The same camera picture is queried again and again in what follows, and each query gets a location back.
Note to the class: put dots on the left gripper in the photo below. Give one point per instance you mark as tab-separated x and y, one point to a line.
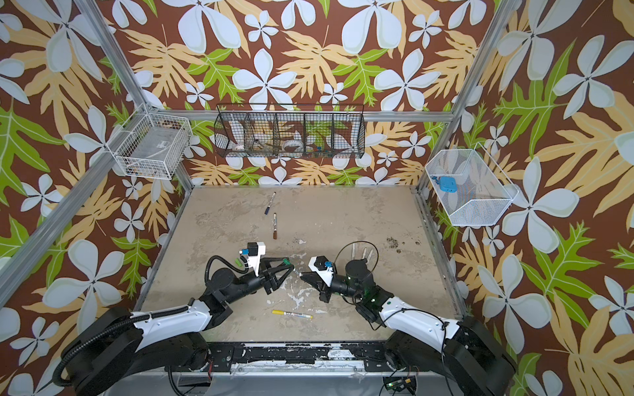
267	283

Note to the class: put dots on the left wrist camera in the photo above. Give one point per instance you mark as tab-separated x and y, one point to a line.
251	256

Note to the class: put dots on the blue capped marker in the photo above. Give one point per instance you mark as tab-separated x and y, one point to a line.
269	204

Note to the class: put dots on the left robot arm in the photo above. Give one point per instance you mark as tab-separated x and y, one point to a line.
126	343

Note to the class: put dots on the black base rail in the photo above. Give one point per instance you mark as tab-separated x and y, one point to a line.
375	356

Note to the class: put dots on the white mesh basket right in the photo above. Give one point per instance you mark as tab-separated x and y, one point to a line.
485	191

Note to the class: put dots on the white wire basket left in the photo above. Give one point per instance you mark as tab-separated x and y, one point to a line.
150	143

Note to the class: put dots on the blue object in basket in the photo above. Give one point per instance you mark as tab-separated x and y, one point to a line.
448	184

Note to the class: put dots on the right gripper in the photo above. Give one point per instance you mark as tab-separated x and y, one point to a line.
322	283

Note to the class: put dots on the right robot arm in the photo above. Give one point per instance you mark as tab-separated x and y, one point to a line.
461	350

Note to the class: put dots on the black wire basket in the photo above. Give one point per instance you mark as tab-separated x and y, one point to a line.
290	130

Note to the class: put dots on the yellow capped marker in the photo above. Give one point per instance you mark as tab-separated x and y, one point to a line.
292	314

